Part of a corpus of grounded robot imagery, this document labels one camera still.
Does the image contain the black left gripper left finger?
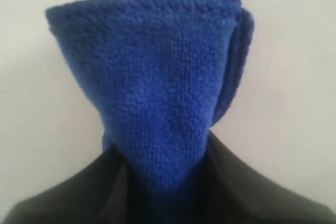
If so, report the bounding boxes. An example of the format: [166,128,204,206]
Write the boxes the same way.
[5,146,147,223]

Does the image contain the blue microfiber cloth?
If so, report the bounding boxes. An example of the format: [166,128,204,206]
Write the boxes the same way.
[46,0,254,223]

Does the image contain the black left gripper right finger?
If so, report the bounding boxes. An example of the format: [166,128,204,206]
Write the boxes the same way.
[198,133,335,224]

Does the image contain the aluminium framed whiteboard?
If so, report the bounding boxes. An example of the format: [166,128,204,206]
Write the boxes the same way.
[1,0,335,216]

